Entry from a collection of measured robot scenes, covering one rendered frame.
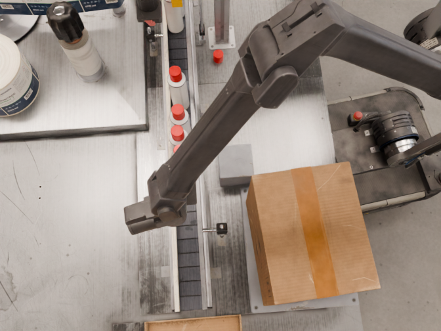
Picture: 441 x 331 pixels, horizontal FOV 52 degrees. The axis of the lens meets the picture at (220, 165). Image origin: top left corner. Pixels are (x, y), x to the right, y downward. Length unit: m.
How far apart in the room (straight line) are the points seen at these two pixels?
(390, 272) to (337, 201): 1.24
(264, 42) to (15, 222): 1.03
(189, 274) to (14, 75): 0.74
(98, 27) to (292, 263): 0.99
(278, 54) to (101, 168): 0.91
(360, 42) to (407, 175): 1.52
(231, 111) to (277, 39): 0.13
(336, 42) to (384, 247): 1.74
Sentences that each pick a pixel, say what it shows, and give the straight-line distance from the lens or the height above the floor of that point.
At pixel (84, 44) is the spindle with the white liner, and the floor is 1.06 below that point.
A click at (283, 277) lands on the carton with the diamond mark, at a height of 1.12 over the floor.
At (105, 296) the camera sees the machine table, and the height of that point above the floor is 0.83.
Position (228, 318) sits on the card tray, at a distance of 1.31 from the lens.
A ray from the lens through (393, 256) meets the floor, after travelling 2.31.
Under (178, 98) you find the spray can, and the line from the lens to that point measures 1.32.
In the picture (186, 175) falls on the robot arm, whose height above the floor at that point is 1.37.
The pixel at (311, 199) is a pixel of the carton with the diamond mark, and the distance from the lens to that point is 1.08.
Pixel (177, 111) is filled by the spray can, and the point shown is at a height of 1.08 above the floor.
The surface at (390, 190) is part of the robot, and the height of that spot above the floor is 0.24.
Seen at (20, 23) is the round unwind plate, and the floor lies 0.89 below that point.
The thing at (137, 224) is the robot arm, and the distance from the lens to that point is 0.96.
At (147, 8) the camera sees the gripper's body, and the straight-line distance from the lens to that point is 1.29.
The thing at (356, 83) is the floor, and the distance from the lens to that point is 2.54.
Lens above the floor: 2.15
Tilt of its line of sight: 72 degrees down
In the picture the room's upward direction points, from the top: straight up
